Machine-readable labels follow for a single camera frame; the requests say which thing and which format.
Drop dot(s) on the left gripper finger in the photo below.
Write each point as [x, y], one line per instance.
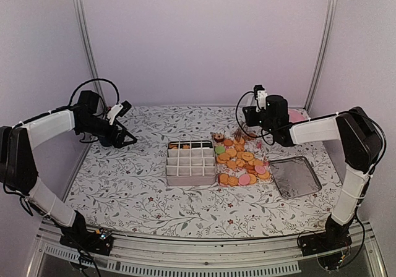
[123, 143]
[125, 134]

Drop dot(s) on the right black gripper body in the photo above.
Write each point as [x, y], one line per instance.
[251, 122]

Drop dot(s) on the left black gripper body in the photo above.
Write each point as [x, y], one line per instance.
[116, 141]

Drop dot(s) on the metal serving tongs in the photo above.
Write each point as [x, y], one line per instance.
[244, 133]

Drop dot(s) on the orange swirl cookie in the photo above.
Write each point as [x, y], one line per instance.
[173, 146]

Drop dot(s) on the metal tin with white dividers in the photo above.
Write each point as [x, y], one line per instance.
[191, 167]

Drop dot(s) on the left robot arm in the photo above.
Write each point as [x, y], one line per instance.
[35, 150]

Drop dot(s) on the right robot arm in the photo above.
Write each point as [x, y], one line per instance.
[360, 139]

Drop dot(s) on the dark blue cup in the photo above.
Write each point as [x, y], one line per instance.
[104, 142]

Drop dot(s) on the chocolate donut cookie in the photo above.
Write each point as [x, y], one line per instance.
[219, 138]

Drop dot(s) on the pink plate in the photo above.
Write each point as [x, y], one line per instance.
[295, 116]

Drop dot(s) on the green round cookie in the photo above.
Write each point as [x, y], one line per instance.
[219, 149]

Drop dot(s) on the floral tablecloth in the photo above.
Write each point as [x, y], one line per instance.
[126, 189]

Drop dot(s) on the pink round cookie right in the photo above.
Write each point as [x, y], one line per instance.
[259, 169]

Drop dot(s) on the silver tin lid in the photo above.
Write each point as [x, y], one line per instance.
[294, 177]

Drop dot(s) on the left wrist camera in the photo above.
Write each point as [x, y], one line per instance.
[118, 110]

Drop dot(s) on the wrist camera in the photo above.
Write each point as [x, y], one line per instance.
[118, 110]
[260, 94]

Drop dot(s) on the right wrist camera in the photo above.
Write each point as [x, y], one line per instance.
[260, 94]

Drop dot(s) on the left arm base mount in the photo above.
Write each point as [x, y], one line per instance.
[88, 241]

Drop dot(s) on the aluminium front rail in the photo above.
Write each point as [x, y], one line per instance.
[134, 254]

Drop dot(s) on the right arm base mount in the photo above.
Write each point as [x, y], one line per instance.
[311, 242]

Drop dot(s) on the left aluminium frame post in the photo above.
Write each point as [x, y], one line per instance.
[83, 29]

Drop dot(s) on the aluminium frame post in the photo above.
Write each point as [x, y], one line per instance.
[83, 29]
[320, 60]

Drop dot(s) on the right aluminium frame post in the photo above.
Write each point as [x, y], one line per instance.
[320, 60]

